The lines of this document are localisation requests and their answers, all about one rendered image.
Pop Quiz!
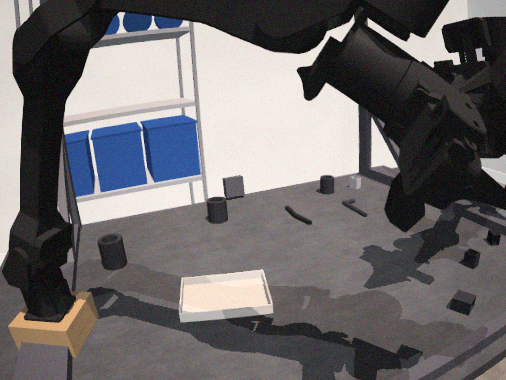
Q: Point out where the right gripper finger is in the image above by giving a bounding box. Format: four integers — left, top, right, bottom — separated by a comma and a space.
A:
494, 132, 506, 155
452, 168, 506, 210

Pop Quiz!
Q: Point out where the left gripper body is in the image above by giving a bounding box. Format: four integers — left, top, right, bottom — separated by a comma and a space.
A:
441, 17, 504, 158

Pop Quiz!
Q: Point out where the white shallow rectangular tray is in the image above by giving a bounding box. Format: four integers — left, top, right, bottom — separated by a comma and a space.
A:
179, 270, 273, 322

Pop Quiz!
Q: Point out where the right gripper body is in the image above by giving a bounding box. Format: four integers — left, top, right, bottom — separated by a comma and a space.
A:
374, 48, 506, 232

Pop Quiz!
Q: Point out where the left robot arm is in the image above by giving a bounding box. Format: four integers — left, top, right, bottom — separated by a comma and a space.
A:
432, 17, 506, 85

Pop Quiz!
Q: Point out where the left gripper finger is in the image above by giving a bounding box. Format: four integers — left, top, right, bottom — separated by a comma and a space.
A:
467, 94, 484, 104
449, 61, 491, 92

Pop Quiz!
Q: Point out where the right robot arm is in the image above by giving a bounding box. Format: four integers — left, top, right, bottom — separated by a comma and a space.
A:
2, 0, 487, 323

